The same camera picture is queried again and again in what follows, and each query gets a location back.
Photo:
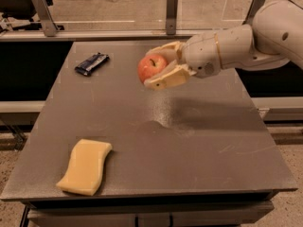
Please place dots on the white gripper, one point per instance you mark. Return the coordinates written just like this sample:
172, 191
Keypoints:
200, 55

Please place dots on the red apple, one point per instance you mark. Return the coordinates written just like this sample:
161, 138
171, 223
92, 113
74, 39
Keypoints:
151, 65

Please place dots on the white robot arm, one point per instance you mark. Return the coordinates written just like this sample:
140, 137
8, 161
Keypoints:
274, 37

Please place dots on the dark blue rxbar wrapper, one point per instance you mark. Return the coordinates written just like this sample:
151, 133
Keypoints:
87, 67

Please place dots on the yellow sponge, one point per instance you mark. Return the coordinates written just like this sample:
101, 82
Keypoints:
85, 168

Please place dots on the dark equipment in corner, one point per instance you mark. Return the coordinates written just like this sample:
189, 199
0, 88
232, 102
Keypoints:
19, 9

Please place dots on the middle metal bracket post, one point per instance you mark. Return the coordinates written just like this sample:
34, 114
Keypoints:
171, 16

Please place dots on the metal bracket post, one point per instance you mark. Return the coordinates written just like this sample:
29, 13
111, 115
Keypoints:
171, 16
48, 26
254, 7

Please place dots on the right metal bracket post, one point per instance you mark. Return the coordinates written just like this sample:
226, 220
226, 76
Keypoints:
254, 7

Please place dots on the horizontal metal rail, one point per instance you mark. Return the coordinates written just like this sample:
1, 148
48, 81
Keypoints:
94, 35

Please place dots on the left metal bracket post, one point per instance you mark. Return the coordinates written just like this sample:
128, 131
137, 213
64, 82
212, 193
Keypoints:
48, 26

